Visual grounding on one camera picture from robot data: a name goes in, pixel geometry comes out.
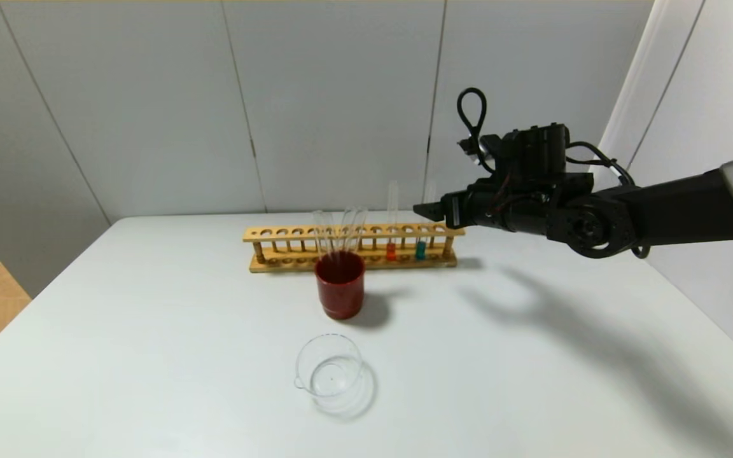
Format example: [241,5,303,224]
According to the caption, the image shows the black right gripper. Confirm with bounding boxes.
[412,189,506,230]

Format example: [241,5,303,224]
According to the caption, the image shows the test tube with blue pigment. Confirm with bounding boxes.
[415,181,436,261]

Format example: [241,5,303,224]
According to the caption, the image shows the test tube with red pigment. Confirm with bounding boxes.
[386,181,399,262]

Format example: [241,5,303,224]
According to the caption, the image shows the wooden test tube rack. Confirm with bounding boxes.
[243,222,466,274]

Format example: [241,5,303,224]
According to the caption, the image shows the red plastic cup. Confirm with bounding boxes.
[314,251,366,320]

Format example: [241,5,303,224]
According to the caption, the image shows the clear glass dish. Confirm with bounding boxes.
[295,333,365,398]

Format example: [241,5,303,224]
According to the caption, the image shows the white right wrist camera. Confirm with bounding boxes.
[462,132,504,163]

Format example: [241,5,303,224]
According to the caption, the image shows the black camera cable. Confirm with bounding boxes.
[457,88,498,174]

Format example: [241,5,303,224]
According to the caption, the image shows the black cable with white tag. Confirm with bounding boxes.
[564,141,636,186]

